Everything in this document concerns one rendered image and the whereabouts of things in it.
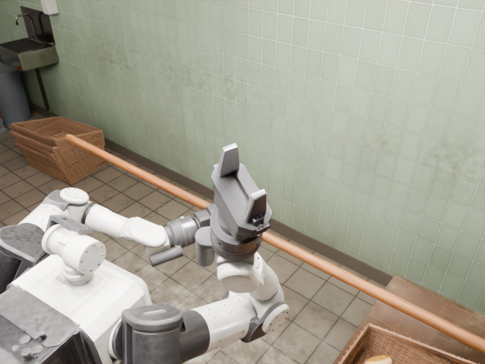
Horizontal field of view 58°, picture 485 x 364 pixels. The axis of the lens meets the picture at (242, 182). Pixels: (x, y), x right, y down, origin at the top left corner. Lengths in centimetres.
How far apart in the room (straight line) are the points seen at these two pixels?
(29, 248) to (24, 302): 16
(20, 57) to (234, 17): 222
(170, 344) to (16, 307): 31
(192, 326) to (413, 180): 180
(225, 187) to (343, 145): 194
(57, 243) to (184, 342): 31
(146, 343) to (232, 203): 33
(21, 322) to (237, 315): 41
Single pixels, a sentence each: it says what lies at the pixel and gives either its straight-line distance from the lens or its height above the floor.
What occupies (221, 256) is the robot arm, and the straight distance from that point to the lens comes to 74.
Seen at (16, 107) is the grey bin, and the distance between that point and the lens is 513.
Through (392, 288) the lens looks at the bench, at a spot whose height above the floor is 58.
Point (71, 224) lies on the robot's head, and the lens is 91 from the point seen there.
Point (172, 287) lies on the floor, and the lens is 283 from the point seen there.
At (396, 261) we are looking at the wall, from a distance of 279.
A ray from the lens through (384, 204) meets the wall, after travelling 261.
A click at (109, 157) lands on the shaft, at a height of 121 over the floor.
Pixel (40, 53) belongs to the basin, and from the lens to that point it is 443.
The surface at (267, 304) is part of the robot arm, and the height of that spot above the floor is 131.
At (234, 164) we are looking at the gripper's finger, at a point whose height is 173.
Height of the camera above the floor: 206
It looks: 34 degrees down
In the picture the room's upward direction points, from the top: straight up
